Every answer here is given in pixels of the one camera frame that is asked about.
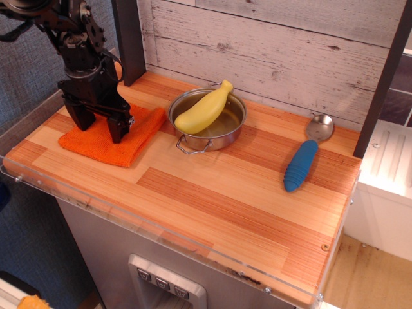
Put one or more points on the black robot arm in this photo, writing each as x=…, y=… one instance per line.
x=70, y=27

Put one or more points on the steel dispenser panel with buttons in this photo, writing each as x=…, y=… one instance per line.
x=157, y=286

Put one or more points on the small steel pot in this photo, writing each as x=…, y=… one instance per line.
x=221, y=133

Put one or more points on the clear acrylic table guard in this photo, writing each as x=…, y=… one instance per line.
x=230, y=205

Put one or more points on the yellow toy banana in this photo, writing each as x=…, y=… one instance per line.
x=205, y=111

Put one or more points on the orange towel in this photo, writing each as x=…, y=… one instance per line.
x=96, y=142

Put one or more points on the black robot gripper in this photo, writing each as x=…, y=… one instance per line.
x=87, y=93

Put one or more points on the orange object bottom left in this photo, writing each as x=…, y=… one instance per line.
x=32, y=302

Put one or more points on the dark right shelf post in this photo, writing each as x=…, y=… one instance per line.
x=388, y=72

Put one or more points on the blue-handled metal spoon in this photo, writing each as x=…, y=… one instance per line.
x=319, y=129

